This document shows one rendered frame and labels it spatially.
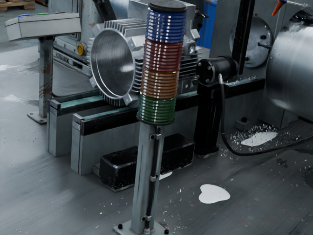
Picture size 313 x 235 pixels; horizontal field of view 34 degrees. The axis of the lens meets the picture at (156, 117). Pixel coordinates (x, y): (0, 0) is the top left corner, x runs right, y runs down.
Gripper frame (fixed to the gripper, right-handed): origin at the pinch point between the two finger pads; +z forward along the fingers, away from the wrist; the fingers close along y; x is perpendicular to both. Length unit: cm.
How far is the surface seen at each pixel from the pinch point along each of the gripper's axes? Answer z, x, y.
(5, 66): 30, 11, 59
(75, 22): 6.3, 1.1, 15.2
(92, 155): 17.9, 23.5, -13.3
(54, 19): 2.5, 5.7, 15.5
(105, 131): 15.0, 18.3, -13.3
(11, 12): 201, -123, 444
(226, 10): 26.9, -39.7, 4.7
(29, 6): 212, -149, 455
